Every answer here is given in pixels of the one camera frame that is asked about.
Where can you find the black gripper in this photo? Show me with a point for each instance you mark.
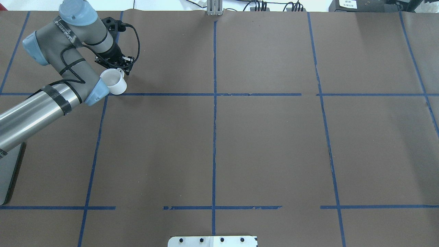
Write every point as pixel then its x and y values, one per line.
pixel 113 54

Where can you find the white plastic cup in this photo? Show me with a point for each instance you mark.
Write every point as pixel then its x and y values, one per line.
pixel 114 80

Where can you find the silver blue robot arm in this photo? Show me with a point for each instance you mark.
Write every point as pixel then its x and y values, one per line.
pixel 73 81

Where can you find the black box on table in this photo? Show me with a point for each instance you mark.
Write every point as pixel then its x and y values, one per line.
pixel 375 6

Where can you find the aluminium frame post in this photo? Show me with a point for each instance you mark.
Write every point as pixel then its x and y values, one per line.
pixel 214 7

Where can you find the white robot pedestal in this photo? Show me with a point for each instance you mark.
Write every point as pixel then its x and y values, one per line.
pixel 213 241

